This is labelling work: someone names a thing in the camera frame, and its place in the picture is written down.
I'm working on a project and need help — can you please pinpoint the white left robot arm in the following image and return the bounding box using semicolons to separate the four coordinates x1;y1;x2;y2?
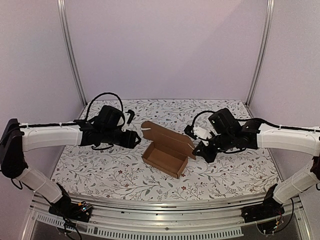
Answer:
0;118;141;217

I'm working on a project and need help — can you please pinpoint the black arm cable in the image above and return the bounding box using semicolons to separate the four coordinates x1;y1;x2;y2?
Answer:
84;92;125;121
191;110;320;133

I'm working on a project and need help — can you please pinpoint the right aluminium frame post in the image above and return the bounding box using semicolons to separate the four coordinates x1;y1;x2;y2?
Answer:
245;0;275;108

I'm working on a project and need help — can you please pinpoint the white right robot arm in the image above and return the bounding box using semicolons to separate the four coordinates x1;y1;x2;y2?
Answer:
184;119;320;218

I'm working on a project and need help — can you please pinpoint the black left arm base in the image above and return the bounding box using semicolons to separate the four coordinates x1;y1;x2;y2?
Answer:
48;183;93;223

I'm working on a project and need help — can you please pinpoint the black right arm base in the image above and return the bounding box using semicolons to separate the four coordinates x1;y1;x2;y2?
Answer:
241;183;285;223

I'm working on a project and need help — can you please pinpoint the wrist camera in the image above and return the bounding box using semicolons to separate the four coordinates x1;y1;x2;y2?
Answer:
184;107;242;147
93;105;135;132

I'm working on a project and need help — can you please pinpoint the aluminium front rail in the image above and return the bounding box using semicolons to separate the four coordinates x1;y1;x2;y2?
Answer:
21;193;313;240

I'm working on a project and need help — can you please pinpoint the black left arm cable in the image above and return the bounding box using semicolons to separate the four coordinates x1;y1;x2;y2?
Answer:
84;92;125;121

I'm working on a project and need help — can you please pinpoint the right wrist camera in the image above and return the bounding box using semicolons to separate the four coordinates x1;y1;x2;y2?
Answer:
184;107;242;147

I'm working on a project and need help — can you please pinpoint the brown cardboard paper box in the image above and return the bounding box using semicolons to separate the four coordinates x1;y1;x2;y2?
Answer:
141;121;196;179

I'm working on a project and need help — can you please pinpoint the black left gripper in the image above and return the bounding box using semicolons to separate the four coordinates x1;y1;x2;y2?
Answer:
101;128;142;149

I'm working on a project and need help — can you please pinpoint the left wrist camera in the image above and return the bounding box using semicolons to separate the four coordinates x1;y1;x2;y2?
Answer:
93;105;135;132

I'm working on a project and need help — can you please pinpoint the aluminium frame post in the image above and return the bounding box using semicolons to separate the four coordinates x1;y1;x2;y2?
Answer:
245;0;275;108
56;0;87;107

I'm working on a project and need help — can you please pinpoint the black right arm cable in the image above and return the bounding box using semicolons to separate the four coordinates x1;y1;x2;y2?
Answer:
191;110;320;133

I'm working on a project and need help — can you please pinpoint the left aluminium frame post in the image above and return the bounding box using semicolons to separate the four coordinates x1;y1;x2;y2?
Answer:
56;0;87;107

